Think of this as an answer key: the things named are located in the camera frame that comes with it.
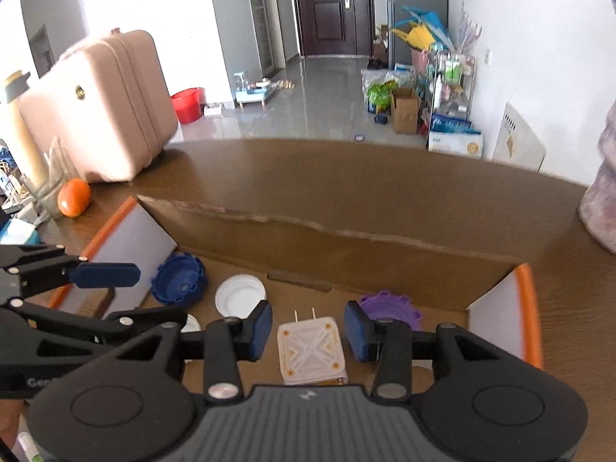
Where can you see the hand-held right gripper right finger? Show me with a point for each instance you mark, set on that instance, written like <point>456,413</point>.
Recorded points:
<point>358,332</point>

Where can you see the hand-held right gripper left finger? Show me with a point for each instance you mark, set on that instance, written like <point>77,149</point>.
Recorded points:
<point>260,329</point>

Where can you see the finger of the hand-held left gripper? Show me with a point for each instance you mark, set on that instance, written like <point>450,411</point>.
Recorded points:
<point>96,329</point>
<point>103,275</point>

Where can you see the wide white bottle cap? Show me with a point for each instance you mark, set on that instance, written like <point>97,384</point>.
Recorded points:
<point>240,296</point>

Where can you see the purple ridged bottle cap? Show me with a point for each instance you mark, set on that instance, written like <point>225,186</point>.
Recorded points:
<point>390,308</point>

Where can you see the white square charger plug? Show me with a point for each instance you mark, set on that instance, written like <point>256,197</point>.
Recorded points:
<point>312,351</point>

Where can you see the blue ridged bottle cap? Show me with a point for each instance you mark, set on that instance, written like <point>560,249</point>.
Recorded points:
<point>178,279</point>

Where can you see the red cardboard box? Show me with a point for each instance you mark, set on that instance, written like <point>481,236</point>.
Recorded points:
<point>313,250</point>

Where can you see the orange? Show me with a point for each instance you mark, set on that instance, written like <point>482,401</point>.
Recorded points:
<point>74,197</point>

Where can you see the blue tissue pack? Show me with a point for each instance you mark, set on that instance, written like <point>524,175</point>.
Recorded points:
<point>17,232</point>

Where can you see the clear drinking glass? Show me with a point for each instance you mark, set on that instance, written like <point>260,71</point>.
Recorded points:
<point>55,168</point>

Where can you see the pink ribbed suitcase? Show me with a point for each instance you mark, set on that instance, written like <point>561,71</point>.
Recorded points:
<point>110,115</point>

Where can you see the red plastic basin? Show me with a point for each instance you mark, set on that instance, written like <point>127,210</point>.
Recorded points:
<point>187,106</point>

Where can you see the white printed carton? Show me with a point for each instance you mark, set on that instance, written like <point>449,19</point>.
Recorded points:
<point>455,142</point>

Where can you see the open brown cardboard box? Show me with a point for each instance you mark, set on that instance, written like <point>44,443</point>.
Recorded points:
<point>405,111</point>

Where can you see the white pet feeder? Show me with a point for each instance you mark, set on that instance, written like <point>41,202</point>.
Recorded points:
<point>250,91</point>

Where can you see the green plastic bag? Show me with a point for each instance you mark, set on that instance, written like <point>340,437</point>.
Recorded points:
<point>382,97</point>

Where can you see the white leaning board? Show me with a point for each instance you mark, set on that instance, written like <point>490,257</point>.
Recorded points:
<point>519,139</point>

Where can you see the metal rack with bottles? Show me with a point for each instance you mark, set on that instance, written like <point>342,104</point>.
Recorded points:
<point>450,86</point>

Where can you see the pink plastic bucket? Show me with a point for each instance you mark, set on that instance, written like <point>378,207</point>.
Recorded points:
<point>418,61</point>

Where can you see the pink textured vase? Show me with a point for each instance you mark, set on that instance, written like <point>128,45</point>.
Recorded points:
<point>601,192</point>

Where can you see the dark brown entrance door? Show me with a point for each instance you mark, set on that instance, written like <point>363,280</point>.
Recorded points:
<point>332,9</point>

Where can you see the white wall socket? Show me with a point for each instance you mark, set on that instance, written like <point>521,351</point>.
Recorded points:
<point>487,56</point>

